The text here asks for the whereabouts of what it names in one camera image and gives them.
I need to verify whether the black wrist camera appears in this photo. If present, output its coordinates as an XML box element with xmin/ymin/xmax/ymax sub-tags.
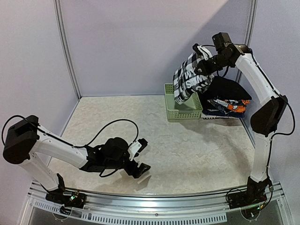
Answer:
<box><xmin>192</xmin><ymin>32</ymin><xmax>234</xmax><ymax>60</ymax></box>
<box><xmin>103</xmin><ymin>137</ymin><xmax>149</xmax><ymax>162</ymax></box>

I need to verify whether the left corner wall post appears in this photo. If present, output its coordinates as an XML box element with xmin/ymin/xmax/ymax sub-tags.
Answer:
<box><xmin>53</xmin><ymin>0</ymin><xmax>82</xmax><ymax>101</ymax></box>

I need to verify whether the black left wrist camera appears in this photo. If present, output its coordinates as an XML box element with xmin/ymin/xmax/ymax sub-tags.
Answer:
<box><xmin>103</xmin><ymin>137</ymin><xmax>149</xmax><ymax>162</ymax></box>

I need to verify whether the black t-shirt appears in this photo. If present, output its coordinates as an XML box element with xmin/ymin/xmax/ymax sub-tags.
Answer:
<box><xmin>197</xmin><ymin>76</ymin><xmax>252</xmax><ymax>100</ymax></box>

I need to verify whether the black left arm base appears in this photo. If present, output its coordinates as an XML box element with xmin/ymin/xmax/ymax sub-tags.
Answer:
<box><xmin>45</xmin><ymin>173</ymin><xmax>87</xmax><ymax>209</ymax></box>

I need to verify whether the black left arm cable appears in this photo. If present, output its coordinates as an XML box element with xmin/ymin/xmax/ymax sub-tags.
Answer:
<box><xmin>1</xmin><ymin>114</ymin><xmax>139</xmax><ymax>148</ymax></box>

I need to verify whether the right corner wall post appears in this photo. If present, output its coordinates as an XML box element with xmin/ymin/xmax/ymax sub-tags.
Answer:
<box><xmin>235</xmin><ymin>0</ymin><xmax>258</xmax><ymax>83</ymax></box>

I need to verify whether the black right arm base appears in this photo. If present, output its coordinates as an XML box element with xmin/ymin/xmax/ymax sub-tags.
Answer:
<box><xmin>225</xmin><ymin>176</ymin><xmax>274</xmax><ymax>211</ymax></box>

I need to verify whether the black white patterned garment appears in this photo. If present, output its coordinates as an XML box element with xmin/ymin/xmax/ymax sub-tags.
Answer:
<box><xmin>173</xmin><ymin>53</ymin><xmax>215</xmax><ymax>105</ymax></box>

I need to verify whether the pale green plastic laundry basket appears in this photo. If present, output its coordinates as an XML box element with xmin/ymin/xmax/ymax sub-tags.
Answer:
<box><xmin>164</xmin><ymin>83</ymin><xmax>203</xmax><ymax>122</ymax></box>

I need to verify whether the dark folded clothes stack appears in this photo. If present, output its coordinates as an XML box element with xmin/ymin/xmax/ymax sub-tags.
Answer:
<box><xmin>198</xmin><ymin>96</ymin><xmax>244</xmax><ymax>119</ymax></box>

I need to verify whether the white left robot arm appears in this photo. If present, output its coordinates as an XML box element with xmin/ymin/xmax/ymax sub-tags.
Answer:
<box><xmin>1</xmin><ymin>115</ymin><xmax>150</xmax><ymax>203</ymax></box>

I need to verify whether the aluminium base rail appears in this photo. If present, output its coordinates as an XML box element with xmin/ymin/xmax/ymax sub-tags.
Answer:
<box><xmin>20</xmin><ymin>181</ymin><xmax>293</xmax><ymax>225</ymax></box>

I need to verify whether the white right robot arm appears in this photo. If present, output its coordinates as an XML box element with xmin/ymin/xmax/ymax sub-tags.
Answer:
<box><xmin>193</xmin><ymin>44</ymin><xmax>288</xmax><ymax>184</ymax></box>

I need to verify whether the corner wall post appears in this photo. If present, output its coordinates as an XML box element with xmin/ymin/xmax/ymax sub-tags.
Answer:
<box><xmin>53</xmin><ymin>0</ymin><xmax>82</xmax><ymax>101</ymax></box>
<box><xmin>235</xmin><ymin>0</ymin><xmax>258</xmax><ymax>83</ymax></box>

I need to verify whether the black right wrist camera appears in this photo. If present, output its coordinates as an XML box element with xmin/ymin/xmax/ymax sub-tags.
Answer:
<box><xmin>192</xmin><ymin>32</ymin><xmax>234</xmax><ymax>60</ymax></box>

